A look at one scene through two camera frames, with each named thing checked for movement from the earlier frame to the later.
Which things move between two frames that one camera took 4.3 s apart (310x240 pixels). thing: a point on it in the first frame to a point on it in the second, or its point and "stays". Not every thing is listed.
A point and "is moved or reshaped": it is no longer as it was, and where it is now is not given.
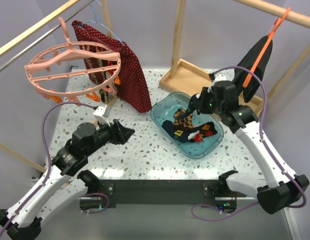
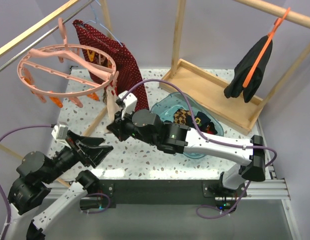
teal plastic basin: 163,108 stays
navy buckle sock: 182,133 is moved or reshaped
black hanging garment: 241,75 stays
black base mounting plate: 169,191 stays
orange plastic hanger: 264,47 stays
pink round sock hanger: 73,70 is moved or reshaped
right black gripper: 205,92 to 118,127
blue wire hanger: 97,21 stays
